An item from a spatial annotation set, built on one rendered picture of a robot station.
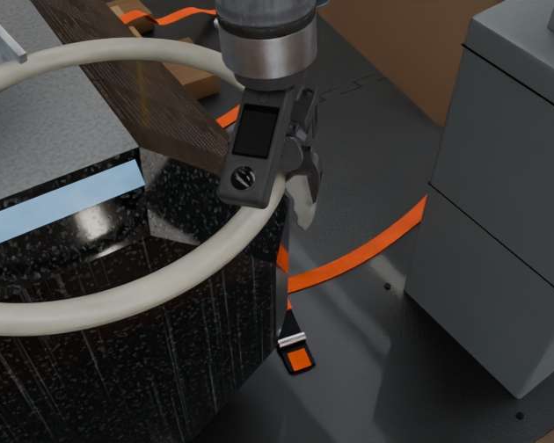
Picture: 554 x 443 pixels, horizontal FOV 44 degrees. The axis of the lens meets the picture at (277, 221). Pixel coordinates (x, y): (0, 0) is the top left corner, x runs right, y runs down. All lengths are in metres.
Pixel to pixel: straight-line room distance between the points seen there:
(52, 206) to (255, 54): 0.44
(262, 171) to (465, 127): 0.82
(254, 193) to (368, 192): 1.47
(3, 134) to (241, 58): 0.51
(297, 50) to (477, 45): 0.72
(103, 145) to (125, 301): 0.40
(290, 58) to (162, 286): 0.24
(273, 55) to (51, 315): 0.30
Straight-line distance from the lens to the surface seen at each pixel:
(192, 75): 2.37
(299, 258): 1.91
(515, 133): 1.32
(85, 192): 0.97
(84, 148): 1.00
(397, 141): 2.26
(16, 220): 0.96
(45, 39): 1.22
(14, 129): 1.06
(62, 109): 1.07
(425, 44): 2.71
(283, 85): 0.65
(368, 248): 1.94
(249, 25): 0.61
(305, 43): 0.63
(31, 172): 0.99
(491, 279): 1.58
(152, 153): 1.00
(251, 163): 0.64
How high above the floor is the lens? 1.53
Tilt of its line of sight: 50 degrees down
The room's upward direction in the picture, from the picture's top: straight up
